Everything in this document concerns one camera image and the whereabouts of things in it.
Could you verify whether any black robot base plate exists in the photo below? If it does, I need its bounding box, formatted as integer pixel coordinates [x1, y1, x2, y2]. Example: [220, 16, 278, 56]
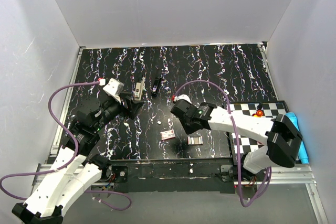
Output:
[110, 158, 237, 194]

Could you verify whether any white red staple box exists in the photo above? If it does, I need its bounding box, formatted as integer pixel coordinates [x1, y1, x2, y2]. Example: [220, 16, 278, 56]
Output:
[160, 130, 175, 141]

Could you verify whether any red yellow toy vehicle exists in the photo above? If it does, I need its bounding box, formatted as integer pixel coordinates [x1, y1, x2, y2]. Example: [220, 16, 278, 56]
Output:
[252, 110, 264, 118]

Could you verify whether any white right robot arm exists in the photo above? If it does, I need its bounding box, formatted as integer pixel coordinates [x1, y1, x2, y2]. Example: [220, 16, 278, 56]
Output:
[171, 99, 302, 181]

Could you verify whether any aluminium frame rail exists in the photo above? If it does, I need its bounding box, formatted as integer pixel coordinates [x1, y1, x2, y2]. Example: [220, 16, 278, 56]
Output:
[22, 48, 85, 224]

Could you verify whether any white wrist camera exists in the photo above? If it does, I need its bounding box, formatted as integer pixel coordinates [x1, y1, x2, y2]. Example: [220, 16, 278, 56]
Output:
[103, 78, 124, 104]
[172, 94, 191, 103]

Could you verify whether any black white checkerboard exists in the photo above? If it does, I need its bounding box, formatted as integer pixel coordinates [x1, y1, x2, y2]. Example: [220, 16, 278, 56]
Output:
[229, 101, 302, 168]

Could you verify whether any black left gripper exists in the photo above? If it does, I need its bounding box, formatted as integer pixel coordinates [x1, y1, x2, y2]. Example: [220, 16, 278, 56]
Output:
[93, 91, 144, 132]

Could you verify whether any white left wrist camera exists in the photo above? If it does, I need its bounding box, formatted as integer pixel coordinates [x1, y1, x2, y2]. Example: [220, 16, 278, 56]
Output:
[103, 78, 124, 104]

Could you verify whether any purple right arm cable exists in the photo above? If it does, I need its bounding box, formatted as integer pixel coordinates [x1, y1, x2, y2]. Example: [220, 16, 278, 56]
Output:
[173, 80, 272, 208]

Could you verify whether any black chess pawn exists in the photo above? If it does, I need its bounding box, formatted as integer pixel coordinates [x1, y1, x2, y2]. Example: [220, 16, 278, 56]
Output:
[257, 103, 263, 110]

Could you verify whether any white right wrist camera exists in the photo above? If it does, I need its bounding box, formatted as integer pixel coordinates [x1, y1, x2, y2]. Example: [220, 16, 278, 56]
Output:
[172, 94, 191, 103]

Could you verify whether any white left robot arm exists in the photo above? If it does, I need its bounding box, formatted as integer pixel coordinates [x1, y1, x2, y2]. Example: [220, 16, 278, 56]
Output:
[12, 92, 144, 223]

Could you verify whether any staple box tray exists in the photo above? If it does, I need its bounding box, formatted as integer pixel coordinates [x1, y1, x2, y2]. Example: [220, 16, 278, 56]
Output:
[187, 136, 203, 145]

